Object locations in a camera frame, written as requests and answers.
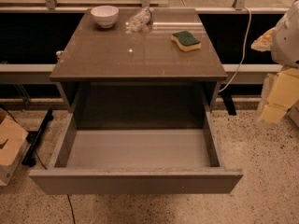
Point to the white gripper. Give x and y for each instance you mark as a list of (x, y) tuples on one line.
[(287, 42)]

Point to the green and yellow sponge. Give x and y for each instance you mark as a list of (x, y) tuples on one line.
[(185, 41)]

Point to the grey cabinet with glossy top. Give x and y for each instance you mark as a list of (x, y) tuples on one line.
[(112, 79)]

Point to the open grey top drawer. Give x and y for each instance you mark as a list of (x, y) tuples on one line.
[(184, 161)]

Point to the crumpled clear plastic bottle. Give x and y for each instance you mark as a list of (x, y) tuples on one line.
[(140, 22)]

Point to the white ceramic bowl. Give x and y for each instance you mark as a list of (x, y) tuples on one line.
[(105, 16)]

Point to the small can behind cabinet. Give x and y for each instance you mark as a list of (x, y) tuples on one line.
[(59, 54)]

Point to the black bar on floor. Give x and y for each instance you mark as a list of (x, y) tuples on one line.
[(33, 138)]

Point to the cardboard box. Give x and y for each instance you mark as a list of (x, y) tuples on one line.
[(12, 146)]

